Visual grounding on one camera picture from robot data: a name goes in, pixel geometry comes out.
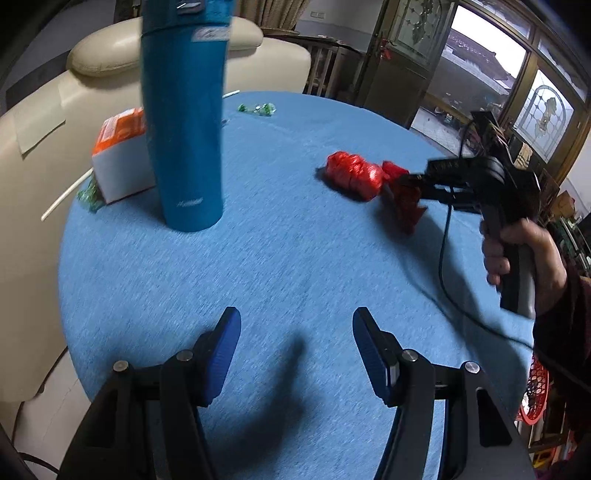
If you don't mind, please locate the blue bottle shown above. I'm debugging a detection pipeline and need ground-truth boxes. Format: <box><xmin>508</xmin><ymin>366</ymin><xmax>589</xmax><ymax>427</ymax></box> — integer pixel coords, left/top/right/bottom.
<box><xmin>140</xmin><ymin>0</ymin><xmax>232</xmax><ymax>232</ymax></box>

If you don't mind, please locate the wooden slatted cabinet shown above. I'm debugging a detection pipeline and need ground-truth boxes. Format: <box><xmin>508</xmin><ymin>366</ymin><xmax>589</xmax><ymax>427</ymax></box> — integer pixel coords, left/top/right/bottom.
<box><xmin>305</xmin><ymin>39</ymin><xmax>366</xmax><ymax>100</ymax></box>

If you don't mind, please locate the orange and white carton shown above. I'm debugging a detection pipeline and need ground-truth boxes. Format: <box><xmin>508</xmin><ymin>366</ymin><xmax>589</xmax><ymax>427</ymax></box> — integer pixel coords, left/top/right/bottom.
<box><xmin>91</xmin><ymin>107</ymin><xmax>158</xmax><ymax>205</ymax></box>

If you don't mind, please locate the wooden door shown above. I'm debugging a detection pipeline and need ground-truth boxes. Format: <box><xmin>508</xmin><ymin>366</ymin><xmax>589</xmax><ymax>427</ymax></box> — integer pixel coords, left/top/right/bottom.
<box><xmin>353</xmin><ymin>0</ymin><xmax>455</xmax><ymax>131</ymax></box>

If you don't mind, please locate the stained glass window panel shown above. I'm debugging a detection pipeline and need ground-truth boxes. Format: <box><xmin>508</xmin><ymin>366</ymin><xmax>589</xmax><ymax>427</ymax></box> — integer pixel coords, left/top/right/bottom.
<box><xmin>512</xmin><ymin>69</ymin><xmax>575</xmax><ymax>162</ymax></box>

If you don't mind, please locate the pale paper sheet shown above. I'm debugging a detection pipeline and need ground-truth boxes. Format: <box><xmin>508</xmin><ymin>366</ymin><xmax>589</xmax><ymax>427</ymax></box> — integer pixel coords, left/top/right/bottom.
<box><xmin>14</xmin><ymin>85</ymin><xmax>66</xmax><ymax>156</ymax></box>

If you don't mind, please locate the person's right forearm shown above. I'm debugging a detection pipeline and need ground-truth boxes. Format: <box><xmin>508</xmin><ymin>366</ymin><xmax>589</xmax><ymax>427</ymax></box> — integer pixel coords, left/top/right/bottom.
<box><xmin>531</xmin><ymin>263</ymin><xmax>591</xmax><ymax>480</ymax></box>

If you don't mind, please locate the person's right hand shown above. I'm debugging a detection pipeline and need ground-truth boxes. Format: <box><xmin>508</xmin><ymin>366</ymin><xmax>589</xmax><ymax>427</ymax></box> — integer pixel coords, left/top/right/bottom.
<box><xmin>480</xmin><ymin>218</ymin><xmax>568</xmax><ymax>318</ymax></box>

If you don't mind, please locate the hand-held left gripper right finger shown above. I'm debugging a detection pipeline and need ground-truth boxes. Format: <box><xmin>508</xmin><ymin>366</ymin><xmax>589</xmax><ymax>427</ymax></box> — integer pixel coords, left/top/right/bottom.
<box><xmin>352</xmin><ymin>307</ymin><xmax>539</xmax><ymax>480</ymax></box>

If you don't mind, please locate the red mesh basket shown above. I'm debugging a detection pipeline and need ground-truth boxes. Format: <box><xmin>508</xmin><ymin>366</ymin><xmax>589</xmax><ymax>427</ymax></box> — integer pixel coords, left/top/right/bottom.
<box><xmin>517</xmin><ymin>353</ymin><xmax>551</xmax><ymax>423</ymax></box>

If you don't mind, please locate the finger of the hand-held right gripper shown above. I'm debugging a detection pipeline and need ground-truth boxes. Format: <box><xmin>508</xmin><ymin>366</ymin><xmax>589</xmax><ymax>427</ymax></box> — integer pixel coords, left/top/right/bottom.
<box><xmin>398</xmin><ymin>174</ymin><xmax>476</xmax><ymax>208</ymax></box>
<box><xmin>427</xmin><ymin>158</ymin><xmax>476</xmax><ymax>176</ymax></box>

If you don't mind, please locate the thin black floor cable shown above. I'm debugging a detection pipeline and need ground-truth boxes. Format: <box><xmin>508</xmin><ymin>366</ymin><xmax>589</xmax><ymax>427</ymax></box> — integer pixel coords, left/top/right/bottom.
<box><xmin>14</xmin><ymin>451</ymin><xmax>60</xmax><ymax>477</ymax></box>

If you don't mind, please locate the beige curtain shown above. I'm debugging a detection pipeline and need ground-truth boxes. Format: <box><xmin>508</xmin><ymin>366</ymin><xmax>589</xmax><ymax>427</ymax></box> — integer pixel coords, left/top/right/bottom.
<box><xmin>238</xmin><ymin>0</ymin><xmax>315</xmax><ymax>29</ymax></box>

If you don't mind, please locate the cream leather sofa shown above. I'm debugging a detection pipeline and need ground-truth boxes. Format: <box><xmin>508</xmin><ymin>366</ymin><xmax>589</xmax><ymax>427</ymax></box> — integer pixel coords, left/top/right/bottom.
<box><xmin>0</xmin><ymin>16</ymin><xmax>311</xmax><ymax>402</ymax></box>

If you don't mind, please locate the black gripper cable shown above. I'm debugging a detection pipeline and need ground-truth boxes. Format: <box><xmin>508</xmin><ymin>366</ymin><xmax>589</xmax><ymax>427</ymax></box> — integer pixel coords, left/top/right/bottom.
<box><xmin>438</xmin><ymin>115</ymin><xmax>537</xmax><ymax>352</ymax></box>

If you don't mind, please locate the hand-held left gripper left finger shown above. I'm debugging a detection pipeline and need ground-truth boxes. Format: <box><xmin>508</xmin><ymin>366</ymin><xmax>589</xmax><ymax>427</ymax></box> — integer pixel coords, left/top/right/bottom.
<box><xmin>58</xmin><ymin>306</ymin><xmax>243</xmax><ymax>480</ymax></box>

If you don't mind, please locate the red torn wrapper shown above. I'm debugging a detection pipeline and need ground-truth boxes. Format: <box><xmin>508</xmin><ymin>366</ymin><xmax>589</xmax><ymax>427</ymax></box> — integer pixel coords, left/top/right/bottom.
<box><xmin>382</xmin><ymin>161</ymin><xmax>428</xmax><ymax>234</ymax></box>

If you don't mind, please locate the white straw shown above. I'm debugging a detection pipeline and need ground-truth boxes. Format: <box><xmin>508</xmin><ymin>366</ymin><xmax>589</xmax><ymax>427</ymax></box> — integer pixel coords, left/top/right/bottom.
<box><xmin>41</xmin><ymin>168</ymin><xmax>95</xmax><ymax>222</ymax></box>

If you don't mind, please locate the crumpled red wrapper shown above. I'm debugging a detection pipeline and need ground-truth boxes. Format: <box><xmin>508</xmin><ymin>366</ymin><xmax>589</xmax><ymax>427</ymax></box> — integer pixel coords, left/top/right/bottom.
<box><xmin>326</xmin><ymin>151</ymin><xmax>386</xmax><ymax>202</ymax></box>

